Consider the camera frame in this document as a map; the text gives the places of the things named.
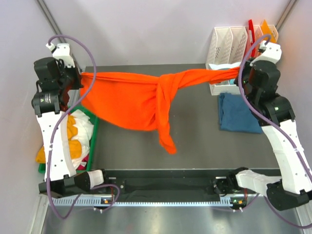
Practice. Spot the green plastic bin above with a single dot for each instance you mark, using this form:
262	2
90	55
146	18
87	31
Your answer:
93	141

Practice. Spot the aluminium frame rail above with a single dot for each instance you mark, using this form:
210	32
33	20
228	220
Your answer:
87	182

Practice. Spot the red plastic folder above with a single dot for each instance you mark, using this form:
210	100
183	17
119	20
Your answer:
251	36

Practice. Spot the mustard yellow t-shirt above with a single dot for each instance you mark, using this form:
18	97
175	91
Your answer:
75	147

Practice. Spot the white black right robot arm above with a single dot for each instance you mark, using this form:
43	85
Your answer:
257	82

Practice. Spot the folded blue t-shirt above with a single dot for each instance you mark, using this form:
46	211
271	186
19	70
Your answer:
235	116

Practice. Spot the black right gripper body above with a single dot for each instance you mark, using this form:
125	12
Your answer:
246	69

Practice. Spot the orange t-shirt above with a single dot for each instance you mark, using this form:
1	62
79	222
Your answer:
142	102

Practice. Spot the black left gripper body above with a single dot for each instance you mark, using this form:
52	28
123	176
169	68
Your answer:
69	76

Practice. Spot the white plastic file organizer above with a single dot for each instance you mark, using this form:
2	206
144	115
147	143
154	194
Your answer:
227	48

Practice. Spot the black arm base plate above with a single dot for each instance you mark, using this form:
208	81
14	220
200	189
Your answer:
184	195

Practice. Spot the orange plastic folder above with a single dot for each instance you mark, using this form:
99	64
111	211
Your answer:
269	29

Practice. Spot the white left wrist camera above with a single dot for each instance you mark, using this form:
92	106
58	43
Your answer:
62	51

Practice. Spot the white t-shirt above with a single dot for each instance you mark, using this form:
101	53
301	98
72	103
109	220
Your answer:
85	132

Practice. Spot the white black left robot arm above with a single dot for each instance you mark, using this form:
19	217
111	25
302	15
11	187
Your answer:
50	102

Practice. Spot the magenta t-shirt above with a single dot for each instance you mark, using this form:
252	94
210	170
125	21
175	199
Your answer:
83	164

